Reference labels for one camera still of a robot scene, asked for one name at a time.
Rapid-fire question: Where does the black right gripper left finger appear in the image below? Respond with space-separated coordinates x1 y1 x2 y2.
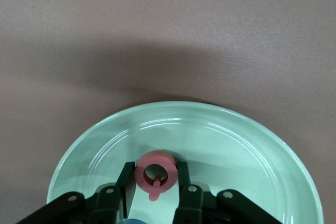
15 161 136 224

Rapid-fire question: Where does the pink foam letter Q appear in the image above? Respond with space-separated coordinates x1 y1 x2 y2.
134 150 177 201

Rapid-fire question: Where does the brown table cover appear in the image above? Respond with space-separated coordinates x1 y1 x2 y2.
0 0 336 224

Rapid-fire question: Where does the blue foam letter G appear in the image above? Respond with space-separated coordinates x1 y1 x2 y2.
122 218 148 224

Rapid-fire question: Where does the light green plate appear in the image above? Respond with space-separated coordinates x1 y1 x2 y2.
46 100 326 224

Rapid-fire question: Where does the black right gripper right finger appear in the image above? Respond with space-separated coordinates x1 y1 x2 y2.
173 161 284 224

